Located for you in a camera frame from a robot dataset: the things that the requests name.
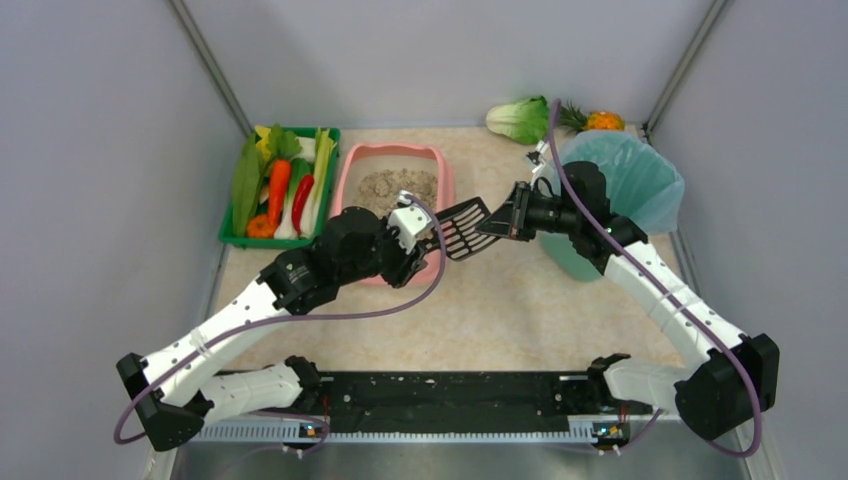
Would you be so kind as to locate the toy red chili pepper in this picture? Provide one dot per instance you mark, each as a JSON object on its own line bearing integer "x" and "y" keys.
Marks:
{"x": 300, "y": 199}

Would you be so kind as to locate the toy yellow corn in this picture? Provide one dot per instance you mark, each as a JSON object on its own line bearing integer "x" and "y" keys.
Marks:
{"x": 262, "y": 141}

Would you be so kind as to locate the toy orange tomato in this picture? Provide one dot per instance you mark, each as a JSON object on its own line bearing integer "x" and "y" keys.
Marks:
{"x": 261, "y": 227}

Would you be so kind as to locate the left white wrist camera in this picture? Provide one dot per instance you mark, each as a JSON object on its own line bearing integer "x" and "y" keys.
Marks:
{"x": 411, "y": 218}

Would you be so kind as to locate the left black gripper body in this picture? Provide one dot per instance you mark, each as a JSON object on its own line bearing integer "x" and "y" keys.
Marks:
{"x": 411, "y": 263}

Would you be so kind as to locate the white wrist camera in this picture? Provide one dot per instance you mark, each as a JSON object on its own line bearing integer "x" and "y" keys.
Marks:
{"x": 544, "y": 176}
{"x": 411, "y": 218}

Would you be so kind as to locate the green trash bin with bag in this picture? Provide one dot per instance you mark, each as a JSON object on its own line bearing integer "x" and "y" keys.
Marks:
{"x": 640, "y": 183}

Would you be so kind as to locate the toy pineapple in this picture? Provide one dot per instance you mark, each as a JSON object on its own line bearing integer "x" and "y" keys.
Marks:
{"x": 575, "y": 119}

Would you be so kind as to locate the toy carrot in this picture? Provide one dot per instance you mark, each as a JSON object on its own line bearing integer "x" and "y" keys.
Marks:
{"x": 278, "y": 184}

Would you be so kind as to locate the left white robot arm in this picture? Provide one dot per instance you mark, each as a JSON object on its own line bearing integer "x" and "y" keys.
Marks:
{"x": 178, "y": 390}

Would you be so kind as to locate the toy green leaf vegetable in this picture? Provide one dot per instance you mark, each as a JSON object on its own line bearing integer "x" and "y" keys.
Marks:
{"x": 245, "y": 186}

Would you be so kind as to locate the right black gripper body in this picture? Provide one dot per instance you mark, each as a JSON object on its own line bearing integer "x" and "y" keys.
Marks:
{"x": 520, "y": 212}

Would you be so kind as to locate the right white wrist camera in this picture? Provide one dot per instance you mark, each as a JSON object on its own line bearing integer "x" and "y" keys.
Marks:
{"x": 544, "y": 176}

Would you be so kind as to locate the green vegetable basket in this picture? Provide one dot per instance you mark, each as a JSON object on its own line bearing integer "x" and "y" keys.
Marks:
{"x": 287, "y": 143}

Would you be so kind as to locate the pink litter box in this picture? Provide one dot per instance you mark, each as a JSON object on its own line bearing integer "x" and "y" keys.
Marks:
{"x": 371, "y": 179}

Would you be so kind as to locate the toy celery stalk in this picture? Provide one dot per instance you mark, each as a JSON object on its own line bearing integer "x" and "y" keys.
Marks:
{"x": 324, "y": 146}

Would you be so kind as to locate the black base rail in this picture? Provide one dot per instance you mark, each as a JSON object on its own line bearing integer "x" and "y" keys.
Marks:
{"x": 456, "y": 402}

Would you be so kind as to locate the toy white scallion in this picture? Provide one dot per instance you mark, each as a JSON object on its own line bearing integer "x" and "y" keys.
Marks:
{"x": 285, "y": 230}

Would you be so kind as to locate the toy bok choy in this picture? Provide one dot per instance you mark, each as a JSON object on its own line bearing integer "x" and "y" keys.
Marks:
{"x": 525, "y": 121}

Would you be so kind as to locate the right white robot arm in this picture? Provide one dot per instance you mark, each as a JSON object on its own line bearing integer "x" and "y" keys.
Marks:
{"x": 728, "y": 377}

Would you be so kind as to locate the black litter scoop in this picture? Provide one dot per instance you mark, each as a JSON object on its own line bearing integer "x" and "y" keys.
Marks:
{"x": 459, "y": 226}

